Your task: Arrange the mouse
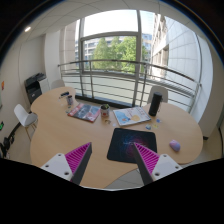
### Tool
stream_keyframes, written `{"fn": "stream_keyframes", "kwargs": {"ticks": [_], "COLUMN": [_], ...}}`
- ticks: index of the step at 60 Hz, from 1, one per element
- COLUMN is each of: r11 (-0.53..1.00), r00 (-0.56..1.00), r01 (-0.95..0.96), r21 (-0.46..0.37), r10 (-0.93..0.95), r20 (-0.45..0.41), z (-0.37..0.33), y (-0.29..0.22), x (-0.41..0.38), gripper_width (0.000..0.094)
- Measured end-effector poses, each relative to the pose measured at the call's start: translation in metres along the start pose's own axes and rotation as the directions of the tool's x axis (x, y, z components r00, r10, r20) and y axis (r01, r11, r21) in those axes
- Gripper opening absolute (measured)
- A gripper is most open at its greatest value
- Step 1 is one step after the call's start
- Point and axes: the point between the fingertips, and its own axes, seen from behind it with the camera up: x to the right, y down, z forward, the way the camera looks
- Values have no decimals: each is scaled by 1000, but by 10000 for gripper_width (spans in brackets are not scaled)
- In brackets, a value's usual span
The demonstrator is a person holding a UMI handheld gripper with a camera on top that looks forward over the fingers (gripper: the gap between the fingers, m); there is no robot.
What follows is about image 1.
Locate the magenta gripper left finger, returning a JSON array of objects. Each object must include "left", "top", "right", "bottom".
[{"left": 40, "top": 142, "right": 93, "bottom": 186}]

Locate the black galaxy mouse pad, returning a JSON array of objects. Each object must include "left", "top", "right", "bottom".
[{"left": 107, "top": 128, "right": 157, "bottom": 164}]

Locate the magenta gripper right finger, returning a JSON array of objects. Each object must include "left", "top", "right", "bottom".
[{"left": 132, "top": 142, "right": 183, "bottom": 186}]

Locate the black cylindrical speaker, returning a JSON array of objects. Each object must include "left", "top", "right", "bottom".
[{"left": 149, "top": 92, "right": 162, "bottom": 116}]

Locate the small potted plant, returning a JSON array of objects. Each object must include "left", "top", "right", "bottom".
[{"left": 101, "top": 104, "right": 110, "bottom": 117}]

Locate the white chair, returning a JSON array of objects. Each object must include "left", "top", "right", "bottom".
[
  {"left": 51, "top": 79, "right": 65, "bottom": 89},
  {"left": 148, "top": 85, "right": 168, "bottom": 103},
  {"left": 14, "top": 104, "right": 38, "bottom": 130}
]

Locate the white chair far right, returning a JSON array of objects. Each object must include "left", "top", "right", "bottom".
[{"left": 148, "top": 85, "right": 168, "bottom": 103}]

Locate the black office printer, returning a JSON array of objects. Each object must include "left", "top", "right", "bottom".
[{"left": 24, "top": 73, "right": 46, "bottom": 103}]

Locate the white chair far left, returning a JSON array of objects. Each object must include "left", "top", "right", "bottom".
[{"left": 51, "top": 79, "right": 65, "bottom": 89}]

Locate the lilac computer mouse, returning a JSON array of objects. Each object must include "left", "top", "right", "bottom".
[{"left": 169, "top": 140, "right": 180, "bottom": 152}]

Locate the red dark magazine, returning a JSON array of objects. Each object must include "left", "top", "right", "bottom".
[{"left": 68, "top": 103, "right": 100, "bottom": 122}]

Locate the open blue picture book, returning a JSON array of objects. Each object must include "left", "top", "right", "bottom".
[{"left": 113, "top": 107, "right": 151, "bottom": 126}]

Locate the black stapler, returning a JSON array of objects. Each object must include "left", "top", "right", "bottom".
[{"left": 60, "top": 91, "right": 69, "bottom": 98}]

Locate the glass jar with pens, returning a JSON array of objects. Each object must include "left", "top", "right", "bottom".
[{"left": 66, "top": 95, "right": 73, "bottom": 106}]

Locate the metal balcony railing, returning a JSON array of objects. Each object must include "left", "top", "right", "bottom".
[{"left": 58, "top": 59, "right": 201, "bottom": 112}]

